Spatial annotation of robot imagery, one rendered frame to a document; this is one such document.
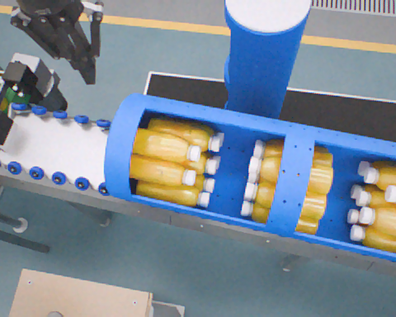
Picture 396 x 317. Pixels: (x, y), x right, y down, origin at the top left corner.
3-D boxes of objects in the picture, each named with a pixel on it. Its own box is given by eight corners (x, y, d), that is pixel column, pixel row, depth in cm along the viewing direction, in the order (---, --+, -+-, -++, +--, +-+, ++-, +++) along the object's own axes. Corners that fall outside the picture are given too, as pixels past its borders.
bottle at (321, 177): (328, 169, 96) (258, 155, 99) (335, 163, 90) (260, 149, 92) (324, 196, 95) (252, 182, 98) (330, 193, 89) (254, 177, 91)
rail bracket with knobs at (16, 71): (31, 102, 134) (16, 87, 124) (12, 98, 135) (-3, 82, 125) (42, 78, 137) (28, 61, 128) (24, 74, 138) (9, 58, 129)
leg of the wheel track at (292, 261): (291, 272, 195) (321, 257, 136) (280, 269, 196) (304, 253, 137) (293, 261, 197) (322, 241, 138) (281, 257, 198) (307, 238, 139)
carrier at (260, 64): (274, 93, 214) (222, 96, 215) (304, -36, 132) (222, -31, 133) (280, 140, 204) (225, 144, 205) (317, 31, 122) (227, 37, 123)
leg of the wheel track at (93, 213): (107, 228, 209) (63, 197, 150) (97, 225, 209) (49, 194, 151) (110, 217, 210) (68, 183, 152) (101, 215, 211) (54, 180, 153)
